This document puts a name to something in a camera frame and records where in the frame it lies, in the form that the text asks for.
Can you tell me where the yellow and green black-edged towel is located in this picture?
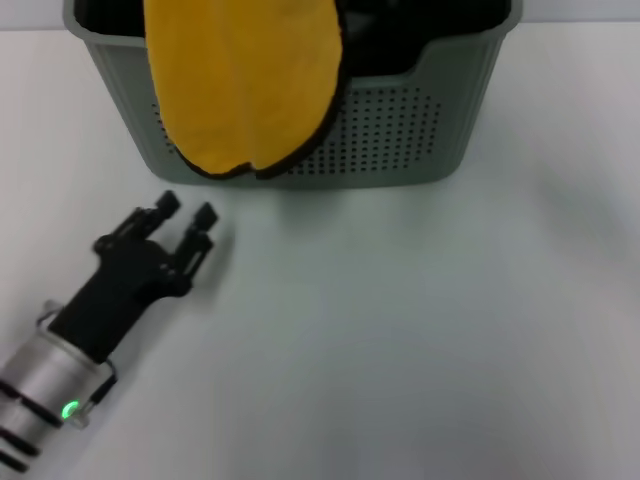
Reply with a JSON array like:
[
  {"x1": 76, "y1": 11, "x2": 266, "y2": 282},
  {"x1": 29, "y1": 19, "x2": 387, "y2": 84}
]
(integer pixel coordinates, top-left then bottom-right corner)
[{"x1": 141, "y1": 0, "x2": 351, "y2": 181}]

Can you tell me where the grey-green perforated storage box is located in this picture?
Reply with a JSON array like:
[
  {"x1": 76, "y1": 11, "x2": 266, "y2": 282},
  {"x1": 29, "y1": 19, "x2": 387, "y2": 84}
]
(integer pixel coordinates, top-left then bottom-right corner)
[{"x1": 62, "y1": 0, "x2": 524, "y2": 192}]

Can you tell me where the left gripper cable with connector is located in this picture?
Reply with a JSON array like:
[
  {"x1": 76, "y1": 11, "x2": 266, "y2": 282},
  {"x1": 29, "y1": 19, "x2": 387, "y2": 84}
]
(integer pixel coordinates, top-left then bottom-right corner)
[{"x1": 69, "y1": 359, "x2": 121, "y2": 432}]

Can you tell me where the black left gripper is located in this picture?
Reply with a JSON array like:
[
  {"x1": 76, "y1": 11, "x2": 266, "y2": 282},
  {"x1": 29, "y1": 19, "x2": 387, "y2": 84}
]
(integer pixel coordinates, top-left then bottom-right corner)
[{"x1": 47, "y1": 190, "x2": 221, "y2": 365}]

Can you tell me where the black cloth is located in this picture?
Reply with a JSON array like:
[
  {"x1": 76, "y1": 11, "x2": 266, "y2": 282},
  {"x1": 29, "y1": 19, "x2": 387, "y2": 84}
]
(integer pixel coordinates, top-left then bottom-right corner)
[{"x1": 338, "y1": 0, "x2": 422, "y2": 77}]

